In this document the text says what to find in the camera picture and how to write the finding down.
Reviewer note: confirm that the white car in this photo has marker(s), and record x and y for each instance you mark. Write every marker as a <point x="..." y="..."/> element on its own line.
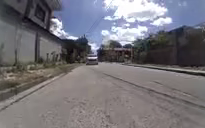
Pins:
<point x="91" y="60"/>

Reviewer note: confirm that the brown building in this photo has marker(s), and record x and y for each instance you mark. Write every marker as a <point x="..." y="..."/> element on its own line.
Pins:
<point x="115" y="54"/>

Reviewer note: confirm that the dark trees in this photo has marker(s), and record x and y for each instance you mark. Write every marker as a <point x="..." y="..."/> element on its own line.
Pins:
<point x="76" y="48"/>

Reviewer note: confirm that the grey concrete road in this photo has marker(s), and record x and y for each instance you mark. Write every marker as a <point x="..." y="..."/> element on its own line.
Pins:
<point x="116" y="100"/>

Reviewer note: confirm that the raised concrete pavement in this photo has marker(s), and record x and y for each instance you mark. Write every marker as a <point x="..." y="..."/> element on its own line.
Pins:
<point x="176" y="69"/>

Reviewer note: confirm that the patchy grass verge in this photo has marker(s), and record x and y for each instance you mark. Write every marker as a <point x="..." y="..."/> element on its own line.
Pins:
<point x="20" y="78"/>

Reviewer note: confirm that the concrete kerb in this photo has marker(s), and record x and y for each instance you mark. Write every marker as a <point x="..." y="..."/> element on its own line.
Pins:
<point x="23" y="94"/>

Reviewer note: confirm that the grey concrete building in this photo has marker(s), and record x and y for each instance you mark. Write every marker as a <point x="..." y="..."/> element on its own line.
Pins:
<point x="10" y="40"/>

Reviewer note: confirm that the dark wall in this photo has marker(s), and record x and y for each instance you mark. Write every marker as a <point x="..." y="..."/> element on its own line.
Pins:
<point x="190" y="50"/>

